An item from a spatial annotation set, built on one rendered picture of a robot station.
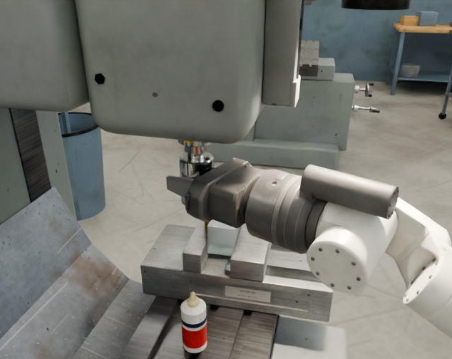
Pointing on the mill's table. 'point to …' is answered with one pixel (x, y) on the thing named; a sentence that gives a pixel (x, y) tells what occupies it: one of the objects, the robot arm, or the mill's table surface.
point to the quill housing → (174, 66)
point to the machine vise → (283, 276)
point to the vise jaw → (249, 256)
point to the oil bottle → (194, 324)
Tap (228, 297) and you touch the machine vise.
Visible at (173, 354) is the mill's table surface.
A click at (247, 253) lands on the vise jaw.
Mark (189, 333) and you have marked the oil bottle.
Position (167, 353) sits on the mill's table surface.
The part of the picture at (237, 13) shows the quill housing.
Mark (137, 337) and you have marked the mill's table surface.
